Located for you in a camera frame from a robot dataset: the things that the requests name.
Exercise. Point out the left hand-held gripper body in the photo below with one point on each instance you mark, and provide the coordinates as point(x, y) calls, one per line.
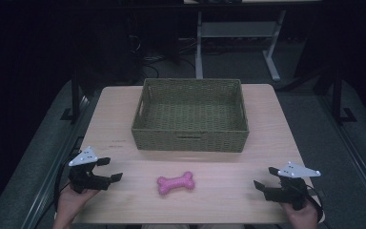
point(84, 178)

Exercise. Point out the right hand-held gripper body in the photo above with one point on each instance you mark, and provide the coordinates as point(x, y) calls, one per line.
point(290, 187)

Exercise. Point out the pink bone-shaped dog toy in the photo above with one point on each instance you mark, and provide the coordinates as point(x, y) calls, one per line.
point(175, 183)

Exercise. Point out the green woven basket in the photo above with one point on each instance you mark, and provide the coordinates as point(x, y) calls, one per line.
point(190, 117)

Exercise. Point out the grey metal desk frame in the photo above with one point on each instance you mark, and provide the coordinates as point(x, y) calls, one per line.
point(238, 41)

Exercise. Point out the person's right hand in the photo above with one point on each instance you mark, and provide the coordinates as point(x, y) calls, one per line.
point(301, 216)

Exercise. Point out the person's left hand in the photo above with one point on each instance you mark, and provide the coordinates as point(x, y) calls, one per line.
point(71, 200)

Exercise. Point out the black metal stand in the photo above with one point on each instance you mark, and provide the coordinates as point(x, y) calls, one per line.
point(75, 95)
point(338, 95)

